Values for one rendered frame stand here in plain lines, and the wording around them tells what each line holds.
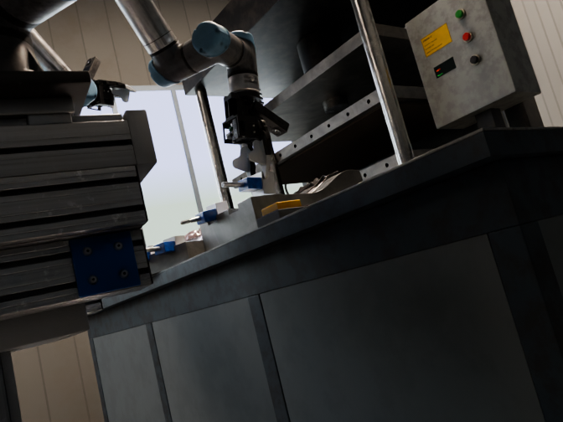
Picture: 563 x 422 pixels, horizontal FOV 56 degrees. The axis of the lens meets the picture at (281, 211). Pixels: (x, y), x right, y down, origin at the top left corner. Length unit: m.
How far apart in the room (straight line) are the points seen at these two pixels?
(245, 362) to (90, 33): 3.53
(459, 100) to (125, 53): 3.11
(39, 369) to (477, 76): 3.04
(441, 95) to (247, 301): 1.03
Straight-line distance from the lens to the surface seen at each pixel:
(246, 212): 1.23
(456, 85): 1.88
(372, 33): 1.97
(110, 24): 4.57
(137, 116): 0.87
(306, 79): 2.34
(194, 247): 1.45
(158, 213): 4.01
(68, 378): 3.79
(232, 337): 1.34
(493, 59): 1.82
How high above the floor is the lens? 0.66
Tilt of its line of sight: 9 degrees up
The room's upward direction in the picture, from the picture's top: 14 degrees counter-clockwise
